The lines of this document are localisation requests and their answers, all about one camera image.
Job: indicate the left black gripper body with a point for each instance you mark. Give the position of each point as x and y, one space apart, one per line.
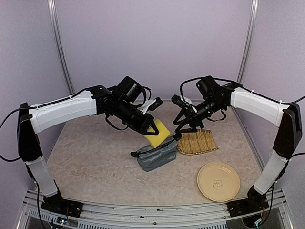
137 125

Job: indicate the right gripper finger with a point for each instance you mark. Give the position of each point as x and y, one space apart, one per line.
178 119
184 128

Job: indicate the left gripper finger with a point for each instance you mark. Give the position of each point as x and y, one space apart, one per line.
152 133
153 130

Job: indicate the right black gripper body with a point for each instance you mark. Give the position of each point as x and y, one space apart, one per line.
195 118

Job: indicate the yellow sponge block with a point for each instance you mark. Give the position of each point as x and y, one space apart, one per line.
156 140

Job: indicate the grey zip pouch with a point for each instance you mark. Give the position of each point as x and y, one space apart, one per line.
150 158

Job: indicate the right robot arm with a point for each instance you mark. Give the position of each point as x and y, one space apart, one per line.
219 94

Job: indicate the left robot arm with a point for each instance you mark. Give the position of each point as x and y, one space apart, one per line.
126 101

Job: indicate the woven bamboo tray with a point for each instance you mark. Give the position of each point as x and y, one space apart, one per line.
197 143

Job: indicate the beige round plate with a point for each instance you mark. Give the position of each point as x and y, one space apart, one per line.
218 181

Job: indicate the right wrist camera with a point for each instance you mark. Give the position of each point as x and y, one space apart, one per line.
183 103

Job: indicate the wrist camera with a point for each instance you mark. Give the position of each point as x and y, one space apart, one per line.
183 103
151 105

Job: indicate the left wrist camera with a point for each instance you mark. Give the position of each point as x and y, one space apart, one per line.
151 105

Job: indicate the front aluminium rail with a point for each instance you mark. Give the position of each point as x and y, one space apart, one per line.
199 216

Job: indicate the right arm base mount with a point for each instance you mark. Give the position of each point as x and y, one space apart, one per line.
253 203

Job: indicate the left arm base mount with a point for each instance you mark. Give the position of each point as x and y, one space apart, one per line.
57 204

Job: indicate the right aluminium frame post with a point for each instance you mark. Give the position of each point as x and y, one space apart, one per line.
248 40

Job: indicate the aluminium frame post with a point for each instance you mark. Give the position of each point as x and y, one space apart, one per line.
59 45
248 40

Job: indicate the left aluminium frame post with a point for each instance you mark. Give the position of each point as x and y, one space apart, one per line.
59 45

